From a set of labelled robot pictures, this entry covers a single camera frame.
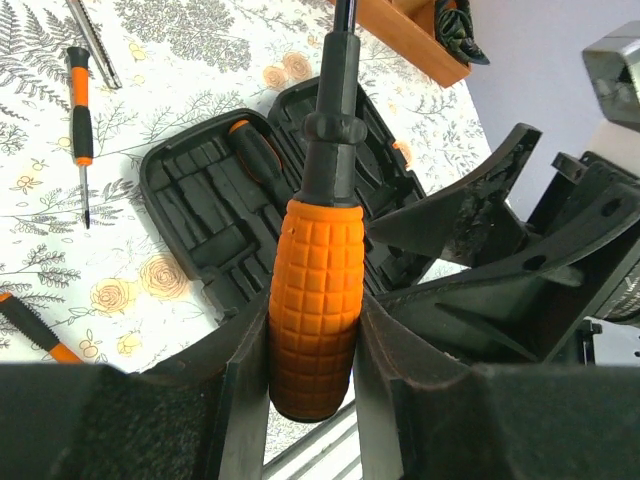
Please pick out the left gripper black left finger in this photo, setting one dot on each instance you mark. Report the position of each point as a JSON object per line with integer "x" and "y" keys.
{"x": 244, "y": 408}

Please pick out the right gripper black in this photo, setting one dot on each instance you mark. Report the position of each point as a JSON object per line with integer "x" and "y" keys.
{"x": 579, "y": 258}

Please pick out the black plastic tool case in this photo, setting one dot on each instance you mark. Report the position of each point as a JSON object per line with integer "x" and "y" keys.
{"x": 222, "y": 227}

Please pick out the black orange screwdriver large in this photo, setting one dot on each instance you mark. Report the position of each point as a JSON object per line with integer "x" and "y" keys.
{"x": 260, "y": 161}

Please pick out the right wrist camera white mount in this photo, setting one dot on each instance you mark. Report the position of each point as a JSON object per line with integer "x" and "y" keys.
{"x": 612, "y": 65}

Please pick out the small black orange screwdriver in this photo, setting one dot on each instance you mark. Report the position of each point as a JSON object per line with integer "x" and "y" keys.
{"x": 26, "y": 320}

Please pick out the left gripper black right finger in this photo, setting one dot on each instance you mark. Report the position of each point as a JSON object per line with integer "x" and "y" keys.
{"x": 392, "y": 366}

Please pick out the thin black precision screwdriver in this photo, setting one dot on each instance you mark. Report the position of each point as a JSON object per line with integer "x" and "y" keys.
{"x": 81, "y": 123}

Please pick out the orange wooden divided tray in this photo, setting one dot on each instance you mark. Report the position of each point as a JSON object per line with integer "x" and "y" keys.
{"x": 407, "y": 27}

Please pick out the small orange tipped precision screwdriver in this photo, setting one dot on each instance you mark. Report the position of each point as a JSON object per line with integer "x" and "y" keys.
{"x": 95, "y": 45}

